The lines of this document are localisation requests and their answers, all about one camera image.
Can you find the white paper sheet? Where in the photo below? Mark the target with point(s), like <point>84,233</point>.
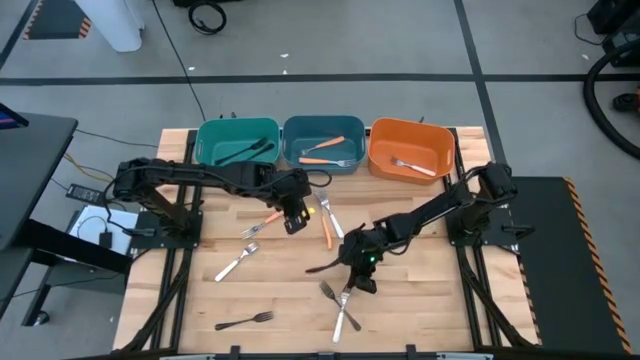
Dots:
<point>122,235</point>

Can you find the black desk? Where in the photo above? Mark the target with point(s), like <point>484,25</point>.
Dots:
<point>30,170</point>

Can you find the black caster wheel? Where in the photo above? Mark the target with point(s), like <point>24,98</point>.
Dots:
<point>627,102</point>

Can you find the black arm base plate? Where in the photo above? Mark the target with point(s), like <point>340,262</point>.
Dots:
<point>492,240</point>
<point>150,241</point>

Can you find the silver fork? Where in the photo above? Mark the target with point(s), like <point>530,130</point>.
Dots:
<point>354,323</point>

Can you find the small hazard-striped floor mat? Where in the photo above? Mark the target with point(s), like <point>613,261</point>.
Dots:
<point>55,17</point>

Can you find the monitor screen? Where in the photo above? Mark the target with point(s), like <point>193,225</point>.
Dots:
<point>10,120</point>

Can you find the black power adapter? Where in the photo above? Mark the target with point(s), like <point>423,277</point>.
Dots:
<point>84,194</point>

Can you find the black metal fork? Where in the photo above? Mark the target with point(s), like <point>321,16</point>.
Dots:
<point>235,155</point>
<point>265,148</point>
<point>240,322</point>

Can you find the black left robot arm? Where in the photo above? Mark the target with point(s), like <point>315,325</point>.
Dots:
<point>200,175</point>

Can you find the dark teal plastic bin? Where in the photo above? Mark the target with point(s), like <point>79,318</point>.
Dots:
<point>325,127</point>

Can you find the green plastic bin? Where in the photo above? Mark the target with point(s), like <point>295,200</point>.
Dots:
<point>225,132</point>

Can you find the white round pillar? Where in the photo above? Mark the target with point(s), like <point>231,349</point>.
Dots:
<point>110,25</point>

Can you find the orange plastic bin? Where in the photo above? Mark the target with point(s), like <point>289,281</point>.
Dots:
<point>410,137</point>

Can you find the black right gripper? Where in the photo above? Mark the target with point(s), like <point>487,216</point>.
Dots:
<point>362,252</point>

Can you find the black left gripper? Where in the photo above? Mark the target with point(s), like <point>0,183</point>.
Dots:
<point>292,192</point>

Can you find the black table frame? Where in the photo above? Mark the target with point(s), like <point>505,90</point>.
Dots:
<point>280,358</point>

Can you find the black equipment case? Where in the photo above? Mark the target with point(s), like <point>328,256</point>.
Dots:
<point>620,30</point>

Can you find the large hazard-edged black mat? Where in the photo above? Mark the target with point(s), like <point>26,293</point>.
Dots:
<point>560,260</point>

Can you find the small black adapter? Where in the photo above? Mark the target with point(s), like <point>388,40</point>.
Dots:
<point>105,240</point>

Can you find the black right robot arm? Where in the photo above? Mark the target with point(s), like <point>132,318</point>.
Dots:
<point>430,209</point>

